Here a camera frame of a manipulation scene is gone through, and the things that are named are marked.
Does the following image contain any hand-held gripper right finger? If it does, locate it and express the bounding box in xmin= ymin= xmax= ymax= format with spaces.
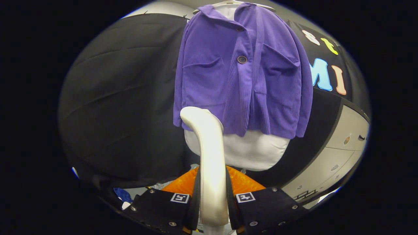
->
xmin=225 ymin=165 xmax=307 ymax=234

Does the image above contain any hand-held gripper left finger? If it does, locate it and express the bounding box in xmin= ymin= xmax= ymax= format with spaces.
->
xmin=122 ymin=166 xmax=200 ymax=235

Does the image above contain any purple corduroy jacket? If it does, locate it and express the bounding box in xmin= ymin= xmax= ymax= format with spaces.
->
xmin=173 ymin=3 xmax=313 ymax=139

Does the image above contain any white padded garment form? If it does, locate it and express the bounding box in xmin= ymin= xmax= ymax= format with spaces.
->
xmin=184 ymin=5 xmax=291 ymax=172

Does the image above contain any white clothes hanger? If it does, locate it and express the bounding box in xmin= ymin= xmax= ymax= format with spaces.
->
xmin=193 ymin=0 xmax=276 ymax=14

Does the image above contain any blue crumpled item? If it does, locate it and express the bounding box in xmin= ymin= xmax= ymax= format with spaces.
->
xmin=114 ymin=188 xmax=133 ymax=203

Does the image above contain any grey cabinet with dark top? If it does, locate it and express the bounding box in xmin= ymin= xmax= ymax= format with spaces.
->
xmin=282 ymin=98 xmax=371 ymax=205

